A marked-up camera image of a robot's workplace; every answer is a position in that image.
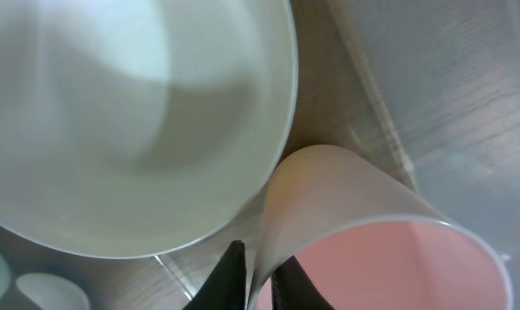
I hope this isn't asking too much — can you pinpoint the white plastic cup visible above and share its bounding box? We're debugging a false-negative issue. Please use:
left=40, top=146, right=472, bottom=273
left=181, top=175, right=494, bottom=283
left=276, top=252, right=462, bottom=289
left=15, top=273, right=91, bottom=310

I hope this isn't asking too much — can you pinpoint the white plastic bowl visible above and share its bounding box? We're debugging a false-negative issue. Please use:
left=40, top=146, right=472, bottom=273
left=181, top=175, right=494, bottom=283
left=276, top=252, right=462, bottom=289
left=0, top=0, right=298, bottom=259

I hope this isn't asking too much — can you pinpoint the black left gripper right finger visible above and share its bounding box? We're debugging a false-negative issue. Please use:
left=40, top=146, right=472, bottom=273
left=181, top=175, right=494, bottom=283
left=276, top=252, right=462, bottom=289
left=270, top=256, right=334, bottom=310

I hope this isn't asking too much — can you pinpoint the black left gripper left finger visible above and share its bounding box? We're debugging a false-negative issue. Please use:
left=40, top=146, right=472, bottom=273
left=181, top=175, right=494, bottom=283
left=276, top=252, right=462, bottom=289
left=183, top=240, right=247, bottom=310

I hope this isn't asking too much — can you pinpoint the clear plastic container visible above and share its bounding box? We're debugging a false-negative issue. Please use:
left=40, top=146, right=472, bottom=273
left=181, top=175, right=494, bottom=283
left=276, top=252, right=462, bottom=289
left=0, top=1, right=520, bottom=309

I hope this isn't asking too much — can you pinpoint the pink plastic cup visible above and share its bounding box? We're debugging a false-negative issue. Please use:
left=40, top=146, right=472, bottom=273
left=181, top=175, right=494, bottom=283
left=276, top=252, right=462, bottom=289
left=248, top=145, right=514, bottom=310

